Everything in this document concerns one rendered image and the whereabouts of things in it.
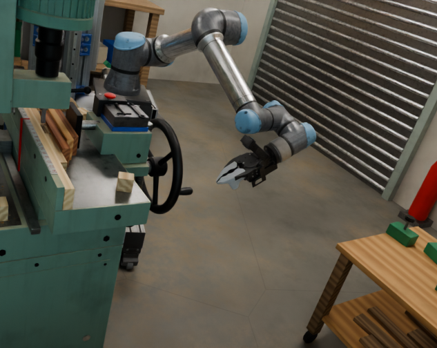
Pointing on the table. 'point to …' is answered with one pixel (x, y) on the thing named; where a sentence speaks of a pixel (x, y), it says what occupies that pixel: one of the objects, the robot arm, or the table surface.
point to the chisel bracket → (40, 90)
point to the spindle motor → (57, 14)
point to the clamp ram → (74, 117)
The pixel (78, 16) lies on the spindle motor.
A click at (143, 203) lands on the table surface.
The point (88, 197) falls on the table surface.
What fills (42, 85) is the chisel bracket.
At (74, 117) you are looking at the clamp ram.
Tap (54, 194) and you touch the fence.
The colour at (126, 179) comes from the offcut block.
